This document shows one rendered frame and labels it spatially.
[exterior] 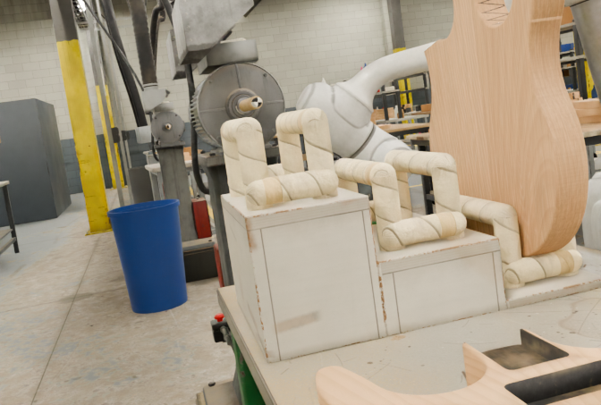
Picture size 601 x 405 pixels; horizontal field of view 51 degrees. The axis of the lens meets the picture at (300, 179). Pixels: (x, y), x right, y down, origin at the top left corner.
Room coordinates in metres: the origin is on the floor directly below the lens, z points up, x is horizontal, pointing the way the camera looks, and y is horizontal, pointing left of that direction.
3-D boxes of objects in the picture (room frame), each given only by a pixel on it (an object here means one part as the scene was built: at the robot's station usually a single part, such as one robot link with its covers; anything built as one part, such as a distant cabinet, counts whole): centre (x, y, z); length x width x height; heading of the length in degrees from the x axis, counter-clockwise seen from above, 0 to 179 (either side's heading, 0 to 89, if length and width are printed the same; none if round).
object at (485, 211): (0.91, -0.24, 1.04); 0.20 x 0.03 x 0.03; 12
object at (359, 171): (0.87, -0.09, 1.12); 0.20 x 0.03 x 0.03; 12
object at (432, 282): (0.88, -0.13, 0.98); 0.27 x 0.16 x 0.09; 13
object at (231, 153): (0.92, 0.09, 1.15); 0.03 x 0.03 x 0.09
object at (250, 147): (0.76, 0.05, 1.15); 0.03 x 0.03 x 0.09
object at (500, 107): (0.92, -0.28, 1.17); 0.35 x 0.04 x 0.40; 12
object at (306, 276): (0.85, 0.02, 1.02); 0.27 x 0.15 x 0.17; 13
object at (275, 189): (0.75, 0.01, 1.12); 0.11 x 0.03 x 0.03; 103
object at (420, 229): (0.79, -0.15, 1.04); 0.11 x 0.03 x 0.03; 103
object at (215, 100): (2.00, 0.17, 1.25); 0.41 x 0.27 x 0.26; 13
